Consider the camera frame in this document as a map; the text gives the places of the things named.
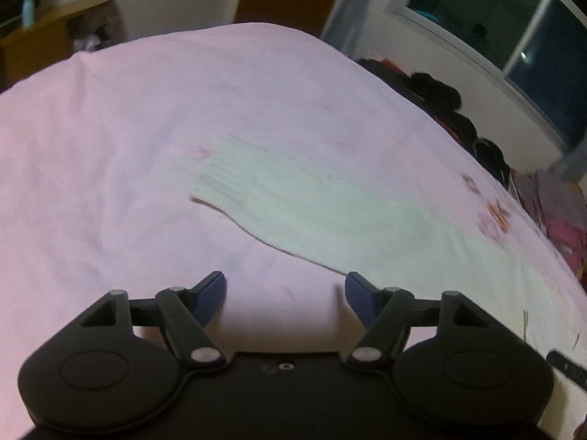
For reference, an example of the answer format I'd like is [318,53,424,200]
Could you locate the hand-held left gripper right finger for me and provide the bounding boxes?
[345,271,488,372]

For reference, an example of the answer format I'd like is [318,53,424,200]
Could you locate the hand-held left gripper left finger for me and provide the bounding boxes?
[83,271,227,371]

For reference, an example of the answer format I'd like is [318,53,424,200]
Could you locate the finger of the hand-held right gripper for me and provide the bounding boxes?
[546,349,587,382]

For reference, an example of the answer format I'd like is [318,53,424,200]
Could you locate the pale green cloth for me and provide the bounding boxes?
[189,135,579,353]

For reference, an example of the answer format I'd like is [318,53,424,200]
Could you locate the stack of folded clothes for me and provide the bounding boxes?
[509,169,587,287]

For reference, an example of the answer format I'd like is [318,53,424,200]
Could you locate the pile of dark clothes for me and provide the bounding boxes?
[358,57,512,188]

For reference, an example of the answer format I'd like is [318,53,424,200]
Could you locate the pink floral bed sheet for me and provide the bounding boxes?
[0,23,587,440]

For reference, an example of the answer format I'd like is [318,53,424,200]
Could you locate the grey curtain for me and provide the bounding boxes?
[320,0,397,61]

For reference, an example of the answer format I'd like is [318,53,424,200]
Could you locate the wooden shelf unit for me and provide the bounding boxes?
[0,0,125,93]

